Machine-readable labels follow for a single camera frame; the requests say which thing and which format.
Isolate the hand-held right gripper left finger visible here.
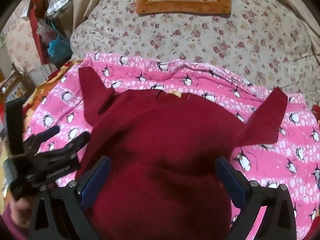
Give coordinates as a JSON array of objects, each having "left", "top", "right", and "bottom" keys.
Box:
[{"left": 29, "top": 156, "right": 112, "bottom": 240}]

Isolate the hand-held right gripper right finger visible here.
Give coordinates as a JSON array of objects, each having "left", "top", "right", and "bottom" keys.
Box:
[{"left": 215, "top": 156, "right": 298, "bottom": 240}]

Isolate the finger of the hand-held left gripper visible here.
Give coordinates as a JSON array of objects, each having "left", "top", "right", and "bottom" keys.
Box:
[
  {"left": 37, "top": 132, "right": 91, "bottom": 160},
  {"left": 24, "top": 125, "right": 61, "bottom": 153}
]

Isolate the dark red sweater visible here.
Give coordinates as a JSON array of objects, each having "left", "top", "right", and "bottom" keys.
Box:
[{"left": 78, "top": 66, "right": 288, "bottom": 240}]

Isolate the person's left forearm maroon sleeve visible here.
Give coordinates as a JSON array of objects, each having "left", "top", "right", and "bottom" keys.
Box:
[{"left": 0, "top": 202, "right": 28, "bottom": 240}]

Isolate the person's left hand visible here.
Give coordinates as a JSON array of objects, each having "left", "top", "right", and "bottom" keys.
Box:
[{"left": 11, "top": 197, "right": 34, "bottom": 230}]

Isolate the pink penguin print blanket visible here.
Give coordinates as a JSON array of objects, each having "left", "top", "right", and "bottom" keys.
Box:
[{"left": 22, "top": 52, "right": 320, "bottom": 240}]

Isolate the orange printed bedsheet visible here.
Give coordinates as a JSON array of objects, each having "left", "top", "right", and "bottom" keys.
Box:
[{"left": 24, "top": 59, "right": 84, "bottom": 110}]

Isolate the wooden chair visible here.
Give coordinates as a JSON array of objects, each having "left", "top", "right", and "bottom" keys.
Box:
[{"left": 0, "top": 64, "right": 37, "bottom": 103}]

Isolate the blue plastic bag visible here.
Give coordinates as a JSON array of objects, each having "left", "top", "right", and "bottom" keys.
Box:
[{"left": 47, "top": 34, "right": 73, "bottom": 65}]

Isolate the pale floral cloth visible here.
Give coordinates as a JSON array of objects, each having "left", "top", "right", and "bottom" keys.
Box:
[{"left": 5, "top": 11, "right": 43, "bottom": 74}]

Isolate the red wooden shelf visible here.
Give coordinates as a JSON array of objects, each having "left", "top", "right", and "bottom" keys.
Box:
[{"left": 27, "top": 0, "right": 54, "bottom": 67}]

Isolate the small red object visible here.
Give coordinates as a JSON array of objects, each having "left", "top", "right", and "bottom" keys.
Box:
[{"left": 311, "top": 100, "right": 320, "bottom": 132}]

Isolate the silver plastic bag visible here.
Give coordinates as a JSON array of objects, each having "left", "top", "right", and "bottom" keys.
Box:
[{"left": 45, "top": 0, "right": 73, "bottom": 18}]

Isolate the beige curtain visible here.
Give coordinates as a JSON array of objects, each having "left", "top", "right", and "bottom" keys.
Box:
[{"left": 46, "top": 0, "right": 118, "bottom": 38}]

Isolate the beige floral quilt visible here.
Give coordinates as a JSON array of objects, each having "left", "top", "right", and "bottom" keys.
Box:
[{"left": 70, "top": 0, "right": 320, "bottom": 90}]

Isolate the beige cloth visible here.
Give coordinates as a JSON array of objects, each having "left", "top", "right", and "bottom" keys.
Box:
[{"left": 257, "top": 0, "right": 320, "bottom": 55}]

